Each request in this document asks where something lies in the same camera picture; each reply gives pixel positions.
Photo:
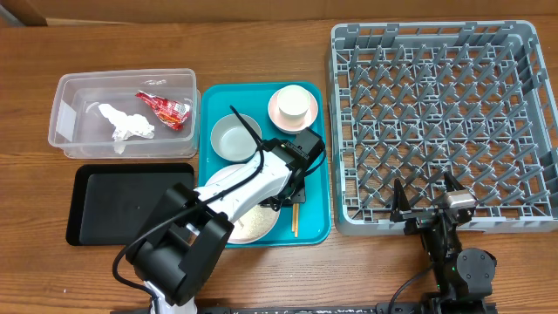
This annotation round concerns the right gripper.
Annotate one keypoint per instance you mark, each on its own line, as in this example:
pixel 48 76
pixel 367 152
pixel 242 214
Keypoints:
pixel 417 221

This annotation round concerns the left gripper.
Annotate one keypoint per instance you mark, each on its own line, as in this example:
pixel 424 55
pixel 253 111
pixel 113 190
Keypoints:
pixel 299 194

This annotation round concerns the large pink plate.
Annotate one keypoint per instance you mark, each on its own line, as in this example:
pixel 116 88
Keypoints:
pixel 256 222

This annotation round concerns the red snack wrapper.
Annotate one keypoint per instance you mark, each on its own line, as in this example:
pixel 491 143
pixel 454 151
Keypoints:
pixel 170 112

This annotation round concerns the white tissue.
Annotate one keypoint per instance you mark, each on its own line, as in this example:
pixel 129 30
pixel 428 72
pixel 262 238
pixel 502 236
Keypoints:
pixel 126 126

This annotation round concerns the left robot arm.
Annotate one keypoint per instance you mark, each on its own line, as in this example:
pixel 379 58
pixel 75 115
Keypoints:
pixel 180 243

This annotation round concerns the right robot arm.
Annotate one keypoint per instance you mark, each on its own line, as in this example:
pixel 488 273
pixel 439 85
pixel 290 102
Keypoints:
pixel 463 276

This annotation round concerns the grey dishwasher rack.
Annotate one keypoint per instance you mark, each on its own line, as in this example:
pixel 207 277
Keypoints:
pixel 411 102

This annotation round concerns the right wooden chopstick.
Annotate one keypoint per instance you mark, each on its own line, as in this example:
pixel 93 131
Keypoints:
pixel 297 229

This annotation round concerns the teal serving tray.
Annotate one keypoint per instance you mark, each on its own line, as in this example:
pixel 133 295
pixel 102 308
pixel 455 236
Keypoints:
pixel 252 99

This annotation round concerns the grey bowl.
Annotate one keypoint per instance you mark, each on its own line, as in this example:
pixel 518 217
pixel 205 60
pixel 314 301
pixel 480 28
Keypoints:
pixel 231 140

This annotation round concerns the white cup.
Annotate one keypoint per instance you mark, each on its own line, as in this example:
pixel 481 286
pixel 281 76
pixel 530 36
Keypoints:
pixel 293 103

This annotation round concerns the black tray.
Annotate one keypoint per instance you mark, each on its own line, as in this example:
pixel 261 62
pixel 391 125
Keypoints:
pixel 110 202

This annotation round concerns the clear plastic bin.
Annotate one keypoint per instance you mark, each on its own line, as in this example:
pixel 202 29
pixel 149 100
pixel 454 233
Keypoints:
pixel 78 128

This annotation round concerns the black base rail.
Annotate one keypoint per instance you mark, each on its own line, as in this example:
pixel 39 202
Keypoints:
pixel 380 308

